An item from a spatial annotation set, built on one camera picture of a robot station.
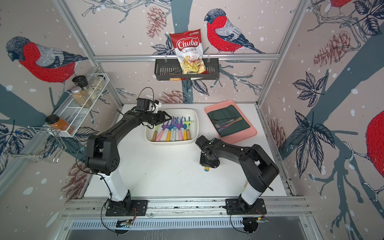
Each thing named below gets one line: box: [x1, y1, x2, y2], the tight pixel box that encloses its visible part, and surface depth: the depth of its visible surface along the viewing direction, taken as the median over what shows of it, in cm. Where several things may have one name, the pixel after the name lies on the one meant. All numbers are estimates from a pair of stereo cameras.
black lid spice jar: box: [72, 75, 89, 89], surface depth 75 cm
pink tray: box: [204, 100, 258, 145], surface depth 109 cm
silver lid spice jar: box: [70, 86, 92, 108], surface depth 74 cm
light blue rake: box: [171, 126, 178, 141], surface depth 105 cm
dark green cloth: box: [207, 104, 251, 138], surface depth 110 cm
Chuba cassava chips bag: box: [169, 29, 209, 75], surface depth 85 cm
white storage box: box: [145, 108, 199, 146], surface depth 103 cm
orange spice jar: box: [45, 114, 75, 135], surface depth 62 cm
